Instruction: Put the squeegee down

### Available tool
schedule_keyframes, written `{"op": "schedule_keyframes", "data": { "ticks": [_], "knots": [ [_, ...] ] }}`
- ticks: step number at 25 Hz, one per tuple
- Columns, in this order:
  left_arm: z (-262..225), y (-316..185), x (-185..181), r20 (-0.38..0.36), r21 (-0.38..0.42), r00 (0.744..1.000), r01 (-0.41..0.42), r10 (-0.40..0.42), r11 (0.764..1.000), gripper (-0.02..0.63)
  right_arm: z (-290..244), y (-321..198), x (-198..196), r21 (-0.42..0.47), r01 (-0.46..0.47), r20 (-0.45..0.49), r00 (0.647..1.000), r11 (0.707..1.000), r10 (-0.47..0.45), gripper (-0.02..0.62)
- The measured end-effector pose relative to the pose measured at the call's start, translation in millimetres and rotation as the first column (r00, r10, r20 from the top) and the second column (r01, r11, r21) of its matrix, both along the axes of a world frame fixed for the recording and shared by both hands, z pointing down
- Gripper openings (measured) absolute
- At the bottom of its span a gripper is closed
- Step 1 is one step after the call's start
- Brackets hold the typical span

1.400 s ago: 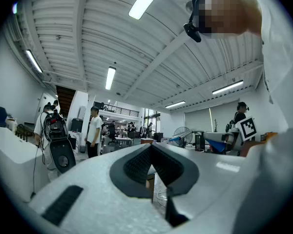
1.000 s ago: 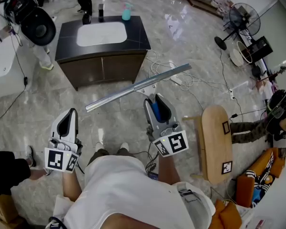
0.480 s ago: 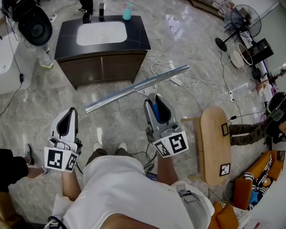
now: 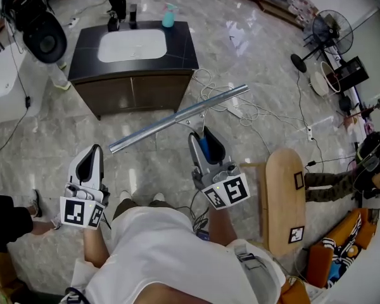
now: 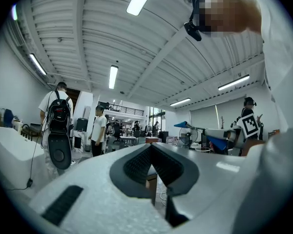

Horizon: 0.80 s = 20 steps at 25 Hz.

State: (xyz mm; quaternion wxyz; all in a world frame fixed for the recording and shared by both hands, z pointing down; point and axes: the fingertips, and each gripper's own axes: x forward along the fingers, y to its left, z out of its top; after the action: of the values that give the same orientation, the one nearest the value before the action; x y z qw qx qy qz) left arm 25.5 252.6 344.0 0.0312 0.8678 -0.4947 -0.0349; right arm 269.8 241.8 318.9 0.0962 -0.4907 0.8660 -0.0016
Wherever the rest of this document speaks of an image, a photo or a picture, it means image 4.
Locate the person's right white shoe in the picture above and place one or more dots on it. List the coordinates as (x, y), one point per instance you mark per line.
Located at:
(159, 196)

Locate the wooden coat rack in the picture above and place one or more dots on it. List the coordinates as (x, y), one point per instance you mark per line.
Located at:
(367, 109)

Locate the oval wooden board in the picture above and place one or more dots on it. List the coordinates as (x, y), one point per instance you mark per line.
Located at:
(283, 195)

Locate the white power strip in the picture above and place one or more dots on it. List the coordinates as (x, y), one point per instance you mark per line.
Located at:
(310, 133)

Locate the white sink basin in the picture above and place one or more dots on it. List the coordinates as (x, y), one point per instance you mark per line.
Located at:
(131, 46)

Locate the person's olive trousers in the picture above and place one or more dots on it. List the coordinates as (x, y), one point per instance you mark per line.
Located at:
(122, 206)

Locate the teal spray bottle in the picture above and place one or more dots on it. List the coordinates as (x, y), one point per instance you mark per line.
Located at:
(168, 19)

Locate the black table with wooden cabinet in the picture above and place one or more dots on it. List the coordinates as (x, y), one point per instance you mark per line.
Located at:
(180, 49)

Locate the wooden shelf with packets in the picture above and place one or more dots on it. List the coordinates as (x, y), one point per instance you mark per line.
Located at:
(282, 2)

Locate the person's left white shoe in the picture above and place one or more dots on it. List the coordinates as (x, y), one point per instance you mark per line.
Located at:
(125, 196)

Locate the person's left forearm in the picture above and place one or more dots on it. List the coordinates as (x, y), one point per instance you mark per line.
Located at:
(95, 249)

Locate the person's white shirt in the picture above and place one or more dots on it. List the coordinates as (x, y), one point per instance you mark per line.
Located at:
(164, 252)

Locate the white cabinet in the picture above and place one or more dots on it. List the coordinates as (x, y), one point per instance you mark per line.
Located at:
(3, 74)

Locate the person's right forearm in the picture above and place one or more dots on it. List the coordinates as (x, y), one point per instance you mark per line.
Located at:
(221, 226)

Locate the black standing fan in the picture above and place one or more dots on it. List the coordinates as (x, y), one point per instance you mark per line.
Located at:
(332, 30)

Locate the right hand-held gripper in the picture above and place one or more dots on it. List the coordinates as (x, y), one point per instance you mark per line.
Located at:
(228, 187)

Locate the black waist device box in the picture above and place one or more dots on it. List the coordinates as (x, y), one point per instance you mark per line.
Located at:
(203, 235)

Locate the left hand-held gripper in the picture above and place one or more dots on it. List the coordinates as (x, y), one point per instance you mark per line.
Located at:
(82, 206)

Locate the cardboard box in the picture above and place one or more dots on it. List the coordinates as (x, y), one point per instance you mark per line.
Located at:
(0, 271)

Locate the person's white shoe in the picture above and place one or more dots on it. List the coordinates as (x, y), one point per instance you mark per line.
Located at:
(159, 196)
(125, 196)

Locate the black open box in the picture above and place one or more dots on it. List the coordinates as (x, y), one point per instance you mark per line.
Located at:
(354, 73)

